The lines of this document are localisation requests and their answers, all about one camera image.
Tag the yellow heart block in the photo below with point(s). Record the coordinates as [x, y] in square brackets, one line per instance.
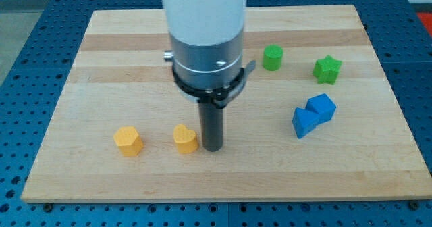
[185, 139]

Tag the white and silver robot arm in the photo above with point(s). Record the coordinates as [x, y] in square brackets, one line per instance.
[207, 45]

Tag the yellow hexagon block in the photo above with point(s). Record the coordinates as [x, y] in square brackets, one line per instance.
[128, 141]

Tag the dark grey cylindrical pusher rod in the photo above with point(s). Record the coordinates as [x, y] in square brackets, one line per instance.
[211, 123]

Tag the green cylinder block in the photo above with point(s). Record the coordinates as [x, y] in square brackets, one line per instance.
[272, 57]

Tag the blue triangle block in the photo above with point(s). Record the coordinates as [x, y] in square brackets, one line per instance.
[304, 121]

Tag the blue cube block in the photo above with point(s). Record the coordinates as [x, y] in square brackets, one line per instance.
[323, 106]

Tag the light wooden board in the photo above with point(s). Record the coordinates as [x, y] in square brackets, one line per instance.
[119, 78]

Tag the green star block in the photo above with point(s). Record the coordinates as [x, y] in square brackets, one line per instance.
[326, 70]

